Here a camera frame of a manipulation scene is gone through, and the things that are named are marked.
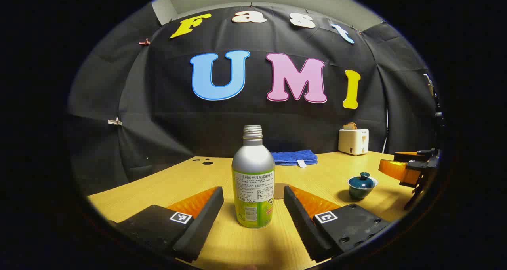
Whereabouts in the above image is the teal teacup white inside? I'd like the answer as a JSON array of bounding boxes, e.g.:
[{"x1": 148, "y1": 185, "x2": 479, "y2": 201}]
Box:
[{"x1": 349, "y1": 181, "x2": 377, "y2": 200}]

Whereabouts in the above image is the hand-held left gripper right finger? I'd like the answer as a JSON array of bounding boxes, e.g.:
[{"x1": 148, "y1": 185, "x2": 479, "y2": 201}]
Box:
[{"x1": 283, "y1": 185, "x2": 393, "y2": 262}]

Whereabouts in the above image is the black backdrop cloth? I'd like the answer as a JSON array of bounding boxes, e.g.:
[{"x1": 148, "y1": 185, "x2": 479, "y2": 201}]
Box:
[{"x1": 65, "y1": 3, "x2": 440, "y2": 195}]

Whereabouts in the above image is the cream toaster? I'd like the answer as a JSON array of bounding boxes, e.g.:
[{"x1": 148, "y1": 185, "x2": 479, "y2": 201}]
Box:
[{"x1": 338, "y1": 129, "x2": 369, "y2": 156}]

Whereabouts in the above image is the silver green water bottle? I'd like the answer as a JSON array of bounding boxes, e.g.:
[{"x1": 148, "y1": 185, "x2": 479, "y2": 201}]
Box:
[{"x1": 232, "y1": 125, "x2": 276, "y2": 228}]

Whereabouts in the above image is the white cable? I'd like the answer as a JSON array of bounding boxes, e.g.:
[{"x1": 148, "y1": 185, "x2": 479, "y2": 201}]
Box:
[{"x1": 382, "y1": 108, "x2": 389, "y2": 154}]

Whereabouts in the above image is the teal teacup lid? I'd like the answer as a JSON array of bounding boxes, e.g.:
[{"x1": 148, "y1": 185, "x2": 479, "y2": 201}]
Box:
[{"x1": 348, "y1": 172, "x2": 379, "y2": 188}]

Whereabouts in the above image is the folded blue towel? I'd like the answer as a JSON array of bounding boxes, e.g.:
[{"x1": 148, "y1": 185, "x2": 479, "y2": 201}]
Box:
[{"x1": 271, "y1": 150, "x2": 318, "y2": 168}]

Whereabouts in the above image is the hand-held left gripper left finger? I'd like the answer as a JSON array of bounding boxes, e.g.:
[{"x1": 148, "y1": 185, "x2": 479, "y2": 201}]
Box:
[{"x1": 109, "y1": 186, "x2": 224, "y2": 263}]

